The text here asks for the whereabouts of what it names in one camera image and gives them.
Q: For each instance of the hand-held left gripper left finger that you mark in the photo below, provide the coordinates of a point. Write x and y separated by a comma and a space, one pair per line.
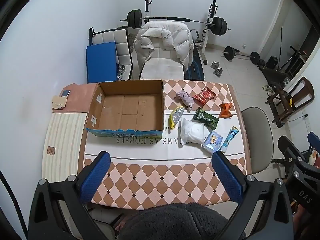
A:
96, 177

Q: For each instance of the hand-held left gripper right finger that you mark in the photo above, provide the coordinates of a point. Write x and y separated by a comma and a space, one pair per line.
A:
228, 180

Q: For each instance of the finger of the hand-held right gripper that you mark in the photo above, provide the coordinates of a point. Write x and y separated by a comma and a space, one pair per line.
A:
287, 146
313, 138

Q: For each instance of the light blue tissue packet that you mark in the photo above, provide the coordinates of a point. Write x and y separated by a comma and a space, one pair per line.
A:
213, 142

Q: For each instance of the blue and white tube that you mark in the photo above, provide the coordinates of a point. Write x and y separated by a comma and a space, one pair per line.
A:
230, 138

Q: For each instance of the white soft packet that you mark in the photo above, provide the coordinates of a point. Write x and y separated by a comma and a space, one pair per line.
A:
193, 132

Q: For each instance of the dark green snack packet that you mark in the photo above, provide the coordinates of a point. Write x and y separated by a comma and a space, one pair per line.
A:
206, 118

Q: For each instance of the orange snack packet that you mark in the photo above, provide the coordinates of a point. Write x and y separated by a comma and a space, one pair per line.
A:
225, 110

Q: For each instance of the cardboard box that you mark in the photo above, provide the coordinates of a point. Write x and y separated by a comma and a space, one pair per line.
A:
130, 110

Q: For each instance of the yellow and silver packet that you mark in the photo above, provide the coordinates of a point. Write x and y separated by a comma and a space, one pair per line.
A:
176, 116

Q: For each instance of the red snack packet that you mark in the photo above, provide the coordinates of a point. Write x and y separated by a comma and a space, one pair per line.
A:
203, 96

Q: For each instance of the purple sock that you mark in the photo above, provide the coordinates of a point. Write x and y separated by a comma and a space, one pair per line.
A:
186, 98

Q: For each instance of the white goose plush toy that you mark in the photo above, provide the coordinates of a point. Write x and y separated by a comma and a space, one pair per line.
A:
312, 158

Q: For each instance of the grey office chair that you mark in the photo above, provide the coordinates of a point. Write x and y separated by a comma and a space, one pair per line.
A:
257, 135

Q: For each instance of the beige striped mat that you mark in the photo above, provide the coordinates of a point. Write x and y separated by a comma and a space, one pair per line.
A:
65, 142

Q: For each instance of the brown wooden chair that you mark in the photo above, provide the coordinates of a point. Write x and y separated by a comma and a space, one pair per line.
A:
303, 90

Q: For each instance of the white shoe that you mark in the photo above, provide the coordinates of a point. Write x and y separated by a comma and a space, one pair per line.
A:
271, 90
265, 88

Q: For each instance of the checkered printed tablecloth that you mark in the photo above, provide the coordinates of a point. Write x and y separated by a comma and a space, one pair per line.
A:
155, 180

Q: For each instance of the person's dark fleece clothing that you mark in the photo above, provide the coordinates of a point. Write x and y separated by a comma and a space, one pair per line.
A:
175, 222

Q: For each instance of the dark low table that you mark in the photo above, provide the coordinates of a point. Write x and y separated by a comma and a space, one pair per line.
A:
273, 75

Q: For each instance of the pink towel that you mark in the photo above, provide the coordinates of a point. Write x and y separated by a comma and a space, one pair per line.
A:
80, 97

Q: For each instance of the folded beige cloth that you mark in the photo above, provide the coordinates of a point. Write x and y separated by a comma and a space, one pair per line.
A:
59, 102

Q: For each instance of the black speaker box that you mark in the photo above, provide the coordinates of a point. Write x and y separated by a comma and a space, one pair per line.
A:
272, 61

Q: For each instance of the blue smartphone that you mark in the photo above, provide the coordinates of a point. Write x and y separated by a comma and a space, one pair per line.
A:
65, 93

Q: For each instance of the chrome weight plates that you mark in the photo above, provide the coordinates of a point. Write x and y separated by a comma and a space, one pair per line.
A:
121, 71

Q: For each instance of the short barbell with black plates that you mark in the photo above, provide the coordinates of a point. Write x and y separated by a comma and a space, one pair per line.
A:
228, 53

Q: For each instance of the blue foam board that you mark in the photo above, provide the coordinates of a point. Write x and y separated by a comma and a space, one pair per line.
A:
101, 62

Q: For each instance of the white weight bench with rack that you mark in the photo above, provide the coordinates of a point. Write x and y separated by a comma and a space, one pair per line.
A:
197, 67

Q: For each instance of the white quilted chair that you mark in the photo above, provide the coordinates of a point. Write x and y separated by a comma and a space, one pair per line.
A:
120, 40

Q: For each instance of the white puffer jacket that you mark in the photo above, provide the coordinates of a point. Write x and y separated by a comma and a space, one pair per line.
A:
162, 37

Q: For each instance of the long barbell with black plates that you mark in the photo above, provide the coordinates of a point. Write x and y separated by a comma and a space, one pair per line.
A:
175, 18

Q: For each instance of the black metal frame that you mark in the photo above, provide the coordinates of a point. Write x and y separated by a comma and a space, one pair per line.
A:
298, 55

